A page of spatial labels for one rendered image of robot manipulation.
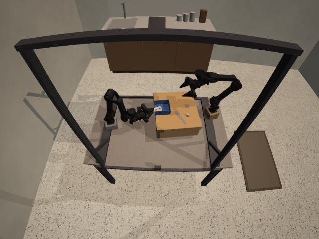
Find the black metal overhead frame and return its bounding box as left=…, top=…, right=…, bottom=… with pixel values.
left=14, top=28, right=303, bottom=170

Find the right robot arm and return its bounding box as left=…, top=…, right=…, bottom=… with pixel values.
left=186, top=69, right=242, bottom=113

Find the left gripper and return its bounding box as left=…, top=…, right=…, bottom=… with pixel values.
left=136, top=103, right=154, bottom=123

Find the blue open-top tray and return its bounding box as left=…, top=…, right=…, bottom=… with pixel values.
left=154, top=100, right=171, bottom=115

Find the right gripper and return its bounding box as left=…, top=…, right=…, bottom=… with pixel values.
left=180, top=76, right=201, bottom=98

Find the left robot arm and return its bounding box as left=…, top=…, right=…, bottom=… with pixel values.
left=104, top=89, right=138, bottom=125

